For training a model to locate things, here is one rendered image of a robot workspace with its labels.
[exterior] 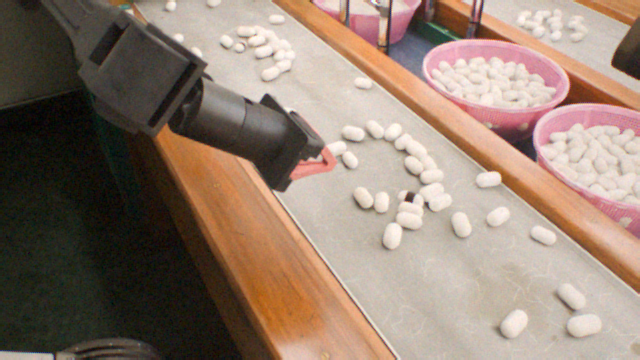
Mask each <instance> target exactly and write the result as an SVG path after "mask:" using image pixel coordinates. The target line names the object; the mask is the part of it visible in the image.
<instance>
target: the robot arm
mask: <svg viewBox="0 0 640 360"><path fill-rule="evenodd" d="M10 1H11V2H13V3H15V4H16V5H18V6H20V7H21V8H22V9H23V8H24V9H25V10H27V11H29V12H30V13H32V14H34V15H37V14H38V12H39V11H40V9H41V8H42V6H43V5H44V7H45V9H46V10H47V11H48V13H49V14H50V15H51V16H52V17H53V18H54V20H56V21H57V22H58V23H59V25H60V26H61V27H62V29H63V31H64V32H65V33H66V34H67V35H68V37H69V38H70V39H71V41H72V43H73V45H74V47H75V52H76V58H77V60H78V61H77V62H78V63H79V65H80V66H81V68H80V69H79V70H78V72H77V73H78V74H79V77H80V78H81V79H82V80H83V82H84V83H85V84H86V86H87V87H88V88H89V89H90V91H91V92H92V93H93V94H94V95H95V96H96V97H97V98H96V99H95V101H96V103H95V104H94V106H93V108H94V110H95V111H96V112H97V113H98V114H99V115H101V116H102V117H103V118H105V119H106V120H108V121H109V122H111V123H113V124H115V125H117V126H119V127H121V128H123V129H125V130H127V131H129V132H131V133H132V134H134V135H135V134H136V133H137V132H138V130H141V131H143V132H145V133H147V134H149V135H150V136H152V137H154V138H156V137H157V135H158V134H159V132H160V131H161V130H162V129H163V127H164V126H165V124H166V123H167V124H168V128H169V130H170V131H171V132H172V133H175V134H178V135H181V136H184V137H187V138H189V139H192V140H195V141H197V142H200V144H203V145H206V146H208V147H212V148H215V149H217V150H220V151H223V152H226V153H228V154H231V155H234V156H237V157H240V158H243V159H246V160H248V161H251V162H252V163H253V164H254V166H255V167H256V168H257V171H258V172H259V174H260V175H261V176H262V178H263V179H265V180H266V182H267V183H268V185H269V186H270V187H271V189H273V190H276V192H279V193H284V192H285V190H286V189H288V187H289V186H290V185H291V183H292V182H293V181H295V180H298V179H301V178H303V177H306V176H310V175H315V174H321V173H327V172H332V171H333V170H334V167H335V166H336V164H337V163H338V161H337V159H336V158H335V156H334V155H333V154H332V152H330V151H329V149H328V148H327V145H326V144H325V141H324V140H323V139H322V137H321V136H320V134H319V133H318V132H317V130H316V129H315V128H314V127H313V126H312V125H311V123H308V122H307V120H306V119H305V118H304V117H303V116H302V115H301V114H300V113H298V112H296V111H294V110H292V111H290V112H288V111H287V110H285V109H284V108H283V107H282V105H281V104H280V103H279V102H278V101H277V100H276V99H277V97H276V96H274V95H272V94H270V93H265V94H264V96H263V98H262V100H260V101H259V103H256V102H254V101H252V100H250V99H248V98H245V97H243V96H241V94H239V93H237V92H235V91H232V90H230V89H227V88H225V87H223V86H221V85H219V84H217V83H215V82H214V80H213V78H212V77H211V76H210V75H209V74H208V73H207V72H205V69H206V68H207V66H208V65H209V64H208V63H207V62H205V61H204V60H203V59H202V58H201V57H199V56H198V55H197V53H196V52H195V51H193V49H192V48H188V47H187V46H185V45H184V44H182V43H181V42H180V41H178V40H177V39H175V38H174V37H173V36H171V35H170V34H168V33H167V32H166V31H164V30H163V29H161V28H160V27H159V26H157V25H156V24H155V23H154V22H153V21H148V24H147V25H146V24H144V23H143V22H142V21H141V20H139V19H138V18H136V17H135V16H133V15H132V14H130V13H128V12H127V11H125V10H123V9H122V8H120V7H118V6H114V5H111V4H110V3H109V2H108V1H107V0H10ZM320 154H321V156H322V157H323V159H322V160H321V161H316V160H308V158H310V157H311V158H314V159H317V158H318V156H319V155H320Z"/></svg>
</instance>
